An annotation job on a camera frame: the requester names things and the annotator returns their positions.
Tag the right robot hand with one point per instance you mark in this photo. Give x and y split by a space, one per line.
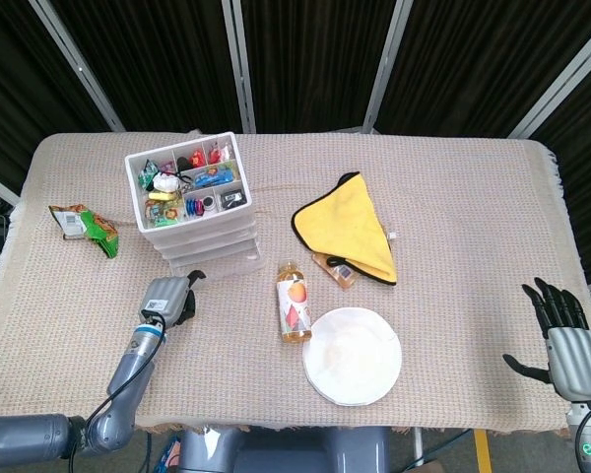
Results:
576 364

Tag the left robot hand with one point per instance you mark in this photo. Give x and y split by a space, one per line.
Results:
165 298

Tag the translucent plastic drawer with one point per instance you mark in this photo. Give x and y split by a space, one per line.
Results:
202 232
207 246
231 268

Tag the white drawer organizer box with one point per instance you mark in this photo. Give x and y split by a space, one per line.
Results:
140 217

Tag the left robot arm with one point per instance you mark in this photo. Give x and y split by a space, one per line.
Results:
133 364

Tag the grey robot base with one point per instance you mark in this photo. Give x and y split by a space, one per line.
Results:
285 453

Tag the black labelled packet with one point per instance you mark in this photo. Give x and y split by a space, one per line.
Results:
234 198

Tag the green lion print packet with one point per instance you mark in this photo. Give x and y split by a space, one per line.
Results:
163 215

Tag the beige woven tablecloth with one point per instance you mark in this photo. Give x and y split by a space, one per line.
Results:
226 374

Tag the green snack bag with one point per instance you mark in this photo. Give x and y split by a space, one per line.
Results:
93 226

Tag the small yellow packet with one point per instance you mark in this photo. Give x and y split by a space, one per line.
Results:
160 195

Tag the black round cap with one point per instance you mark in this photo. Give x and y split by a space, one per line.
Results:
208 202

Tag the small green packet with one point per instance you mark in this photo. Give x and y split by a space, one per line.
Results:
148 173

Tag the yellow floor tape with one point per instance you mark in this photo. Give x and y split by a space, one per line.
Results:
482 451

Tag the juice bottle with fruit label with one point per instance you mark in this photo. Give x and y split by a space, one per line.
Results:
293 300

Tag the small black trinket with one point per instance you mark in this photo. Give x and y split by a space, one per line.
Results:
183 163

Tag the small red toy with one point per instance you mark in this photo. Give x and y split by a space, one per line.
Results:
198 158

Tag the red candy packet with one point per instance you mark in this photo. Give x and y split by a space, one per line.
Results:
217 154

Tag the blue printed package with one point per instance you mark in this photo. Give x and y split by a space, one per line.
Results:
168 455

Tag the metal table leg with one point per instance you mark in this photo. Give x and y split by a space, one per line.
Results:
417 443

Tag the orange plastic packet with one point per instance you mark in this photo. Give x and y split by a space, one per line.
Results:
342 277

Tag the yellow cloth with black trim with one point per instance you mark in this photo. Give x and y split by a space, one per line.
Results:
345 222

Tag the white paper plate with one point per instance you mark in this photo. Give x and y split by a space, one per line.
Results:
352 357

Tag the black pleated curtain panel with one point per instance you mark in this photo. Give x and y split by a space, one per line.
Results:
315 59
10 74
162 59
482 64

